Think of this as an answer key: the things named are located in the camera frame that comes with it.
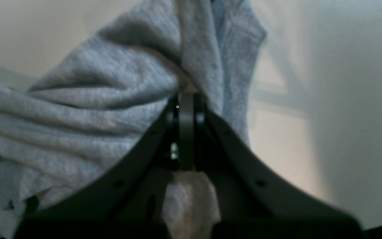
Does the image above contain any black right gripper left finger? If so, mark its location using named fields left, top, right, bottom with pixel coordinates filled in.
left=15, top=96, right=178, bottom=239

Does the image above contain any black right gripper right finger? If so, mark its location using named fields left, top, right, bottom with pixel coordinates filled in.
left=179, top=93, right=365, bottom=239

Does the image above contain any grey T-shirt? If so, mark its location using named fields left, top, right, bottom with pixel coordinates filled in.
left=0, top=0, right=266, bottom=238

